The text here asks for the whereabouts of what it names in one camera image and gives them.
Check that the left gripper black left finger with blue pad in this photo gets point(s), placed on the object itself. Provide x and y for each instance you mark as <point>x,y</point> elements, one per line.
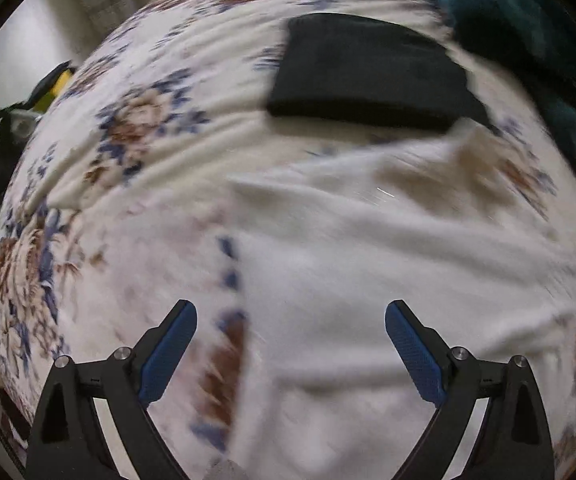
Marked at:
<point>66,439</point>

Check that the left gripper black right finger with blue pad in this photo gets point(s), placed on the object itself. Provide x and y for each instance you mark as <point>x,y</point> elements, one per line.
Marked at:
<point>513,441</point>

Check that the white fluffy sweater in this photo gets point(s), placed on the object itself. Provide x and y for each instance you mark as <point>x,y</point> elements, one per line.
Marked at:
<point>451,225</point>

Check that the black clothes pile on floor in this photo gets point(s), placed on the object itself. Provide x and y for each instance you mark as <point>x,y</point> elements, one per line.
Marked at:
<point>18,122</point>

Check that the floral fleece bed blanket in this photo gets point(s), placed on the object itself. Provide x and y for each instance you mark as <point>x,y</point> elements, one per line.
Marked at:
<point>121,204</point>

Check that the yellow box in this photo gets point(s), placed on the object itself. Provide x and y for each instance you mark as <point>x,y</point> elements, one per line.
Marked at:
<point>52,94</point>

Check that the black folded garment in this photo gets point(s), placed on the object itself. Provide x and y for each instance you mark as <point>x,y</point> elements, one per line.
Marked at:
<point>351,69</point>

